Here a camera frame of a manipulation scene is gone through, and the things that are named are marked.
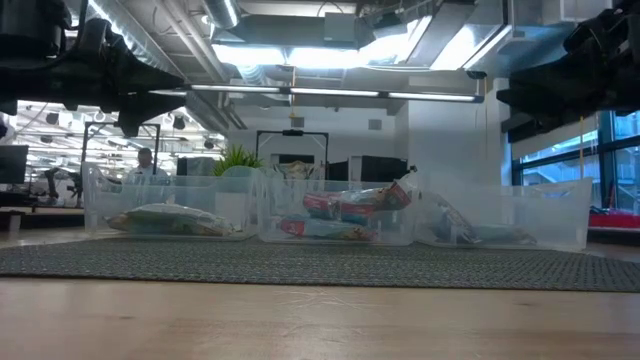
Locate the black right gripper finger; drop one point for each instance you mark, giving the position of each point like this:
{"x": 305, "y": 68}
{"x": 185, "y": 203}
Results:
{"x": 545, "y": 72}
{"x": 540, "y": 102}

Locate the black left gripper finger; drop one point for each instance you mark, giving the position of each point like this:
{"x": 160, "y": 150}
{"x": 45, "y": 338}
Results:
{"x": 145, "y": 107}
{"x": 150, "y": 82}

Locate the red green white granola bar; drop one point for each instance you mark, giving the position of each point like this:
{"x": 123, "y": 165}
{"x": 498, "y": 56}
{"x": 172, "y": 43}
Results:
{"x": 175, "y": 215}

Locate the tan red granola bar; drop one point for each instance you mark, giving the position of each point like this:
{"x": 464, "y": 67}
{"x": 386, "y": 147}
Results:
{"x": 397, "y": 196}

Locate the red blue granola bar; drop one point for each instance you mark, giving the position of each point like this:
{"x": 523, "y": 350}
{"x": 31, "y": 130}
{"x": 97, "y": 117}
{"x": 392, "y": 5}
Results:
{"x": 325, "y": 205}
{"x": 325, "y": 228}

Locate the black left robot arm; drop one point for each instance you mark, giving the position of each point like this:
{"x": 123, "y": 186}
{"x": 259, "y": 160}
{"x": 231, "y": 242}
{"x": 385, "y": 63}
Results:
{"x": 30, "y": 25}

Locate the person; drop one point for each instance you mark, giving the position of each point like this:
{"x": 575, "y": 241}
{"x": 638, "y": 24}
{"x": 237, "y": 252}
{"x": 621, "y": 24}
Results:
{"x": 145, "y": 162}

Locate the clear plastic bin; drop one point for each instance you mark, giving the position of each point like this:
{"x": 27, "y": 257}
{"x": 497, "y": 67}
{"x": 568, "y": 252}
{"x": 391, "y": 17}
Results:
{"x": 550, "y": 215}
{"x": 340, "y": 235}
{"x": 170, "y": 192}

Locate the black computer monitor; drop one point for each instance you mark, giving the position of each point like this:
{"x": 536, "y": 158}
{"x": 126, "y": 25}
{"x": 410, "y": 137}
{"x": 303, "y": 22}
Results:
{"x": 12, "y": 164}

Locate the red storage box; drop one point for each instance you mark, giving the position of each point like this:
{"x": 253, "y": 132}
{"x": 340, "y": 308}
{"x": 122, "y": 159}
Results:
{"x": 614, "y": 221}

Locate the black cabinet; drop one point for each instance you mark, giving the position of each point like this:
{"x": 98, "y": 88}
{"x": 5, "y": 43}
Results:
{"x": 375, "y": 169}

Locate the long ceiling light bar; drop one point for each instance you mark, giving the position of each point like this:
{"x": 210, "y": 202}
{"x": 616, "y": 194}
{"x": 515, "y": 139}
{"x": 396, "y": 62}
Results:
{"x": 330, "y": 92}

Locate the grey woven placemat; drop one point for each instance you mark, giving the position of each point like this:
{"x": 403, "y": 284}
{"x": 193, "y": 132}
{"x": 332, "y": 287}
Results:
{"x": 320, "y": 265}

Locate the black metal rig frame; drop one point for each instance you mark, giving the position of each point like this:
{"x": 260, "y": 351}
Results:
{"x": 292, "y": 133}
{"x": 85, "y": 150}

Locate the silver ventilation duct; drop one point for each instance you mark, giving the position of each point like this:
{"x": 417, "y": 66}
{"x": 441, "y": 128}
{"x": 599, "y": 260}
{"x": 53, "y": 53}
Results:
{"x": 222, "y": 12}

